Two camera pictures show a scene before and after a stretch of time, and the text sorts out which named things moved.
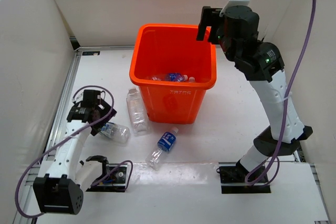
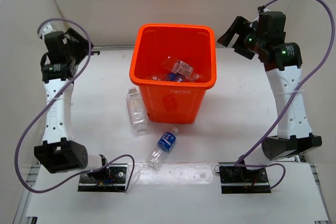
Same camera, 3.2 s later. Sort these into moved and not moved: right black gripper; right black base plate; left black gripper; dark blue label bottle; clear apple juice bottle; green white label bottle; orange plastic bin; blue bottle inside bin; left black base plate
Moved: left black gripper; green white label bottle; right black gripper
Not moved: left black base plate; blue bottle inside bin; clear apple juice bottle; dark blue label bottle; right black base plate; orange plastic bin
